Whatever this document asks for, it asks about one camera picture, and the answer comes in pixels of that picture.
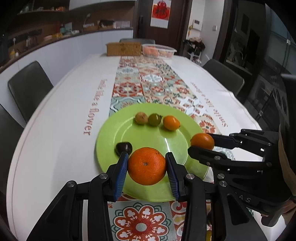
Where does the dark plum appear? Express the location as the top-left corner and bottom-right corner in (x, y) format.
(115, 142), (132, 156)

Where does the grey chair table end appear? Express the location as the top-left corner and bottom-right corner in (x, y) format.
(119, 38), (156, 44)

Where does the small orange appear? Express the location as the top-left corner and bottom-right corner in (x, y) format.
(190, 133), (215, 150)

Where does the small orange kumquat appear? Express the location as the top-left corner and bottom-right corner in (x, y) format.
(163, 115), (181, 131)

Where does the green tomato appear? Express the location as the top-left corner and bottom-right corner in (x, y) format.
(206, 230), (212, 241)
(148, 113), (163, 126)

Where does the woven wicker box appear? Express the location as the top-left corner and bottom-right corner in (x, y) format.
(106, 42), (142, 56)

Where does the grey chair right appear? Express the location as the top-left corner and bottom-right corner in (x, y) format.
(203, 59), (245, 96)

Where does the beige round fruit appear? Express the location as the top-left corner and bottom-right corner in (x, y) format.
(206, 211), (212, 229)
(135, 112), (148, 125)

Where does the grey chair far left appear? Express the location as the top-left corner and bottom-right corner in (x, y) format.
(8, 61), (53, 122)

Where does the grey chair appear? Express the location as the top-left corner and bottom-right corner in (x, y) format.
(0, 105), (23, 195)
(8, 61), (53, 122)
(203, 59), (245, 96)

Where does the patterned table runner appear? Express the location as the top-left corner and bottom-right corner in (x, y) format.
(107, 55), (236, 241)

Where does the green plate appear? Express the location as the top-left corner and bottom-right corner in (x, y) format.
(95, 103), (208, 202)

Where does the dark wooden door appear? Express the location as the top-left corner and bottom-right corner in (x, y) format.
(134, 0), (192, 55)

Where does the grey chair near left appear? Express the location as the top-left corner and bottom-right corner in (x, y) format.
(0, 105), (23, 195)

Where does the red wall calendar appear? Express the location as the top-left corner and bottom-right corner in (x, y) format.
(150, 0), (171, 29)

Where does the large orange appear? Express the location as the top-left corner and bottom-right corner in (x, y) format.
(127, 147), (166, 186)

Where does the white tablecloth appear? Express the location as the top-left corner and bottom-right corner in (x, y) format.
(6, 55), (260, 240)

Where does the white plastic basket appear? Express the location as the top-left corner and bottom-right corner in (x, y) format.
(142, 44), (177, 59)

